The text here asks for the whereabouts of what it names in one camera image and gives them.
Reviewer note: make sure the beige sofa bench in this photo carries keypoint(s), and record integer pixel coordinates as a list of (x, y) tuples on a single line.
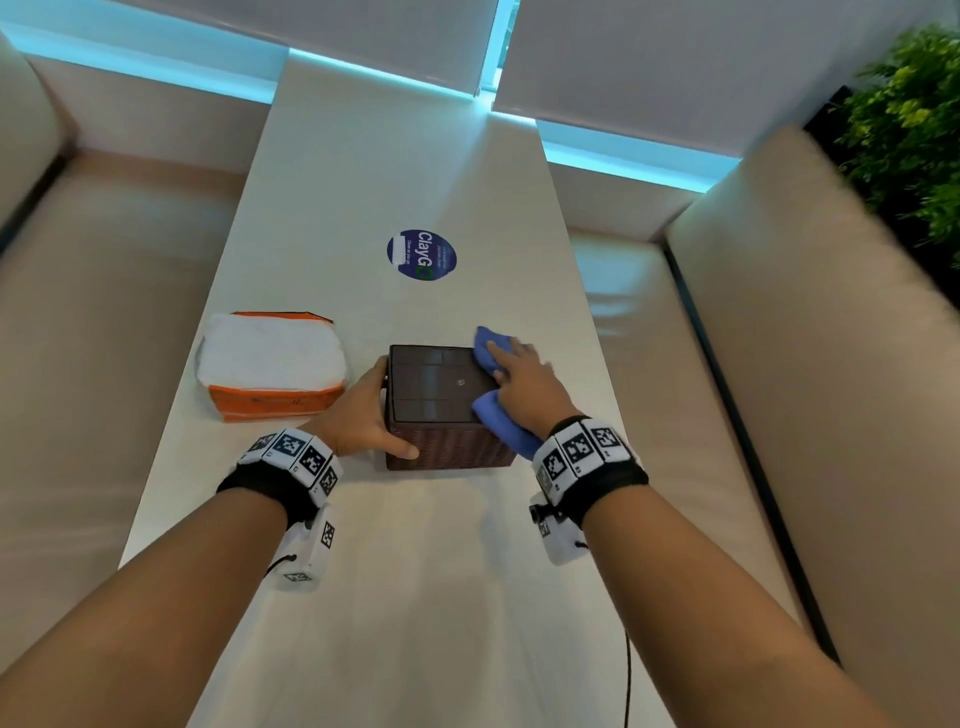
[(97, 360), (787, 390)]

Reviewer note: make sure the round dark blue sticker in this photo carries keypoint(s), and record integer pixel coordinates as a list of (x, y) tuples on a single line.
[(421, 255)]

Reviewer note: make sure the green plant wall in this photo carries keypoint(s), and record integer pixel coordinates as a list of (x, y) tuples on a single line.
[(911, 127)]

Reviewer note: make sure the person's right hand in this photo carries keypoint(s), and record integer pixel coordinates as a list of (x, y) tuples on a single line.
[(529, 390)]

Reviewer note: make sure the orange pack of white tissues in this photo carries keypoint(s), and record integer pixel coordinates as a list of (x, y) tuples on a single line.
[(271, 367)]

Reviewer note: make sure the right wrist tracker band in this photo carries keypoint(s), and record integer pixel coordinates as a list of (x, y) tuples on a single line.
[(581, 469)]

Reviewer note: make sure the person's left thumb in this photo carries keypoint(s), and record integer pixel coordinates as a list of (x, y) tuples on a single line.
[(396, 447)]

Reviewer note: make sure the white roller blind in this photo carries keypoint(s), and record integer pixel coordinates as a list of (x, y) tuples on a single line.
[(690, 67), (315, 34)]

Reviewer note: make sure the person's left hand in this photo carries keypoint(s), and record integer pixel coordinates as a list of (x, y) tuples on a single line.
[(352, 424)]

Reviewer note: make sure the blue cleaning cloth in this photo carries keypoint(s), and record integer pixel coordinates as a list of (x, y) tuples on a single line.
[(495, 416)]

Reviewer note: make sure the dark brown wicker box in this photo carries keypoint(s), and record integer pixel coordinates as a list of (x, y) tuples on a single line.
[(442, 405)]

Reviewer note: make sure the person's right forearm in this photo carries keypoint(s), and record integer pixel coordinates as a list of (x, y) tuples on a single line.
[(720, 622)]

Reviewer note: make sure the left wrist tracker band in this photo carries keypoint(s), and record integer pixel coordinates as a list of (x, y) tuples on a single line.
[(292, 480)]

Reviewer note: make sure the wrist tracker band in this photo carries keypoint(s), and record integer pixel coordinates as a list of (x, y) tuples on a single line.
[(292, 480), (581, 469)]

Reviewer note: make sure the person's right fingers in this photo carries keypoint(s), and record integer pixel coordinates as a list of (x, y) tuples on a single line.
[(514, 354)]

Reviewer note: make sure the person's left forearm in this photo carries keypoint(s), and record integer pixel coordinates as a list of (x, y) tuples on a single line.
[(150, 615)]

